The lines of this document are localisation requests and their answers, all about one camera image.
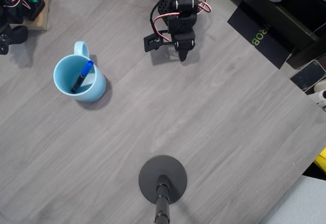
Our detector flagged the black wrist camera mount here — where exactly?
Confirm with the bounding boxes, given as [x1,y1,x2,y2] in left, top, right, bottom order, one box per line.
[143,32,176,53]

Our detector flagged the yellow object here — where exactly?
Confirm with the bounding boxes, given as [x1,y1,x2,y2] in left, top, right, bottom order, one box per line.
[313,147,326,173]

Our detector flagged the white plastic device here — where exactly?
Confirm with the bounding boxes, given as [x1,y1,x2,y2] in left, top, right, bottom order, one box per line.
[307,80,326,111]

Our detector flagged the light blue mug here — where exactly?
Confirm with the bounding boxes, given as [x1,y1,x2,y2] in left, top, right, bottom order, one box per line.
[53,40,107,103]

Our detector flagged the smartphone with dark screen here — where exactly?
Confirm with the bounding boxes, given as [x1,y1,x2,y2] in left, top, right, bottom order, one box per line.
[289,59,326,92]

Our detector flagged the black box with green lettering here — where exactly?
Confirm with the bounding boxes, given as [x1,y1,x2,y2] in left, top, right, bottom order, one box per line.
[226,0,298,70]

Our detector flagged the light grey fabric surface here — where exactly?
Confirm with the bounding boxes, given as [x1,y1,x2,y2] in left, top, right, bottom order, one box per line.
[262,175,326,224]

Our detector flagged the black round-base camera stand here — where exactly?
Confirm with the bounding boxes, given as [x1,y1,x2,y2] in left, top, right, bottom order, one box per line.
[138,154,188,224]

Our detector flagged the wooden base board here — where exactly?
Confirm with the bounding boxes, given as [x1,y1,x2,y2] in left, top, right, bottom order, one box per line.
[22,0,49,32]

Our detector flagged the black camera cable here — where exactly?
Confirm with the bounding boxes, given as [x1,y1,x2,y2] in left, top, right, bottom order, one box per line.
[149,0,169,38]

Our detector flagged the blue marker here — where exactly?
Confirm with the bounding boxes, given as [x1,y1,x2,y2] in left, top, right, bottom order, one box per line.
[70,60,94,94]

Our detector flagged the black leader arm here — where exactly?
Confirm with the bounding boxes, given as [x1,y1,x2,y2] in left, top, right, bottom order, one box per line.
[0,0,46,56]

